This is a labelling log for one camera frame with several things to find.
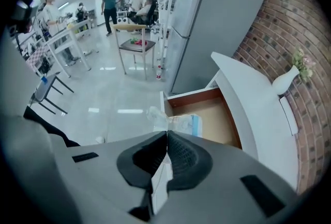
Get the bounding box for black office chair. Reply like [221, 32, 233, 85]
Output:
[139, 0, 159, 30]

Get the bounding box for white table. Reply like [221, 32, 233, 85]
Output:
[45, 25, 92, 78]

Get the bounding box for white ceramic vase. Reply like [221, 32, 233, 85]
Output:
[271, 65, 300, 96]

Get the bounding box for white desk drawer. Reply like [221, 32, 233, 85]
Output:
[159, 87, 244, 150]

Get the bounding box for white desk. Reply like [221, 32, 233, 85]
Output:
[204, 51, 300, 194]

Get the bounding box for white metal shelving rack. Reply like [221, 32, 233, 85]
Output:
[157, 0, 187, 63]

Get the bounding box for wooden chair with dark seat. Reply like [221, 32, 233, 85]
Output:
[112, 23, 157, 81]

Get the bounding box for thin book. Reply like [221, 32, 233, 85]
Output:
[279, 96, 299, 137]

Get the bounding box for clear plastic packet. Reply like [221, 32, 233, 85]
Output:
[146, 106, 203, 138]

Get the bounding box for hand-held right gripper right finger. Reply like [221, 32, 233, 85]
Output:
[155, 130, 298, 224]

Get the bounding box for person's black trousers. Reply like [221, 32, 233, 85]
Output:
[23, 105, 81, 148]

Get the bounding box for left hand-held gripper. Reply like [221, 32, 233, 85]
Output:
[9, 0, 40, 35]

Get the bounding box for grey refrigerator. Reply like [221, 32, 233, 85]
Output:
[165, 0, 271, 94]

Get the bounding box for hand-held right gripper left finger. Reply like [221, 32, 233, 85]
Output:
[64, 131, 168, 224]

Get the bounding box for dried flower bunch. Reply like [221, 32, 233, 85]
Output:
[291, 48, 318, 83]

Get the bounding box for checkered cloth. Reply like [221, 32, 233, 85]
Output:
[25, 46, 49, 73]

